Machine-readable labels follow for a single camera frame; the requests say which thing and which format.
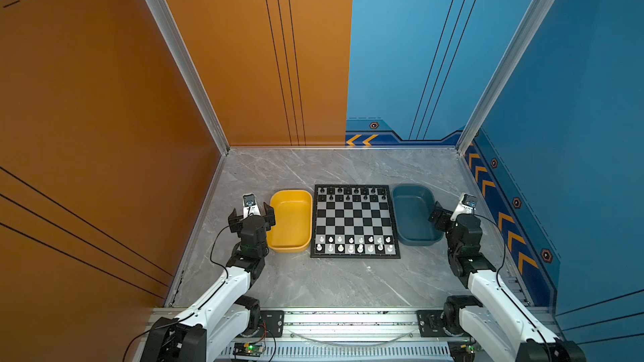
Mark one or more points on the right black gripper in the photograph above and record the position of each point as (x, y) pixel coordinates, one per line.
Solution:
(445, 217)

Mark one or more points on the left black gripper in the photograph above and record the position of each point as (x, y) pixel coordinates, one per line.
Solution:
(267, 219)

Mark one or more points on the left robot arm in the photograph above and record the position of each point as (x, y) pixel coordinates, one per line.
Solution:
(224, 311)

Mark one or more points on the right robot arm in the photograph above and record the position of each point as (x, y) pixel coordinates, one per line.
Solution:
(491, 315)

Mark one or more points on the black white chess board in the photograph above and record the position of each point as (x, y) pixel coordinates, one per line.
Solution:
(354, 221)

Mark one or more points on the left green circuit board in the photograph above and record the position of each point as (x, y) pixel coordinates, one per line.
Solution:
(248, 351)

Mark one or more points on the right circuit board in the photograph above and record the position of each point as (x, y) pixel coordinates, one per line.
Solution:
(464, 352)

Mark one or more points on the teal plastic tray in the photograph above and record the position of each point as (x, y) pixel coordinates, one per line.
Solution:
(413, 205)

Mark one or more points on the yellow plastic tray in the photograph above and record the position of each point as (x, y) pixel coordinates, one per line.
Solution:
(293, 229)

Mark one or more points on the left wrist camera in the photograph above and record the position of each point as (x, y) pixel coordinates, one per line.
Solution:
(250, 206)

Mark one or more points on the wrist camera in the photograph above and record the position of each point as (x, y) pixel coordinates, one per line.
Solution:
(466, 205)
(250, 206)

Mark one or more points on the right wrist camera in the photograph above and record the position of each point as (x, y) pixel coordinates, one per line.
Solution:
(466, 205)

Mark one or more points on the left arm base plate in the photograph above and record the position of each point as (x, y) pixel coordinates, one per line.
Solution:
(272, 320)

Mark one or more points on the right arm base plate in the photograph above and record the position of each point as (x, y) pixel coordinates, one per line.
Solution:
(438, 323)

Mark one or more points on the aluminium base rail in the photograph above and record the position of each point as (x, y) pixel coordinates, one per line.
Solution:
(338, 325)

